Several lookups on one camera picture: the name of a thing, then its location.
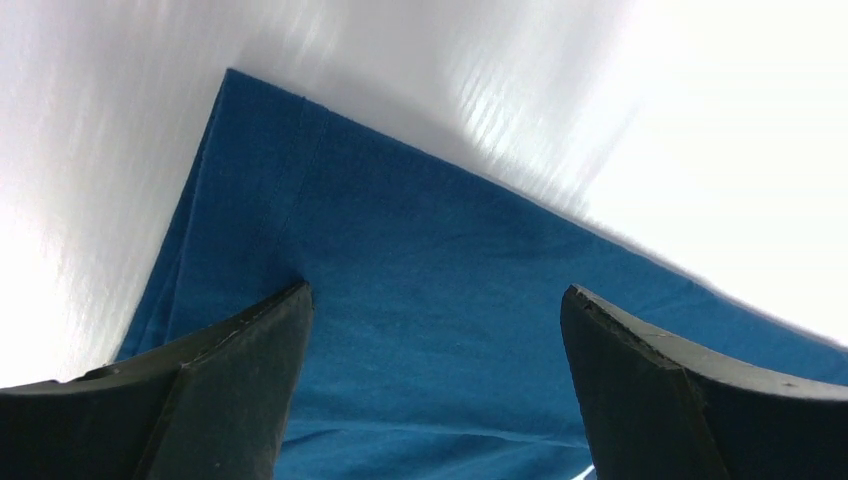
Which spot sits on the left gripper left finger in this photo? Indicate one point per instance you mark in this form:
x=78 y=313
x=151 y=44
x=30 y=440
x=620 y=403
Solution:
x=213 y=404

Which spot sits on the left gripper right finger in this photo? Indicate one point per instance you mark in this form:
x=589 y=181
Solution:
x=658 y=406

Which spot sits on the blue t shirt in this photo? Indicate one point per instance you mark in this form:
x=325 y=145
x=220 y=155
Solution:
x=436 y=350

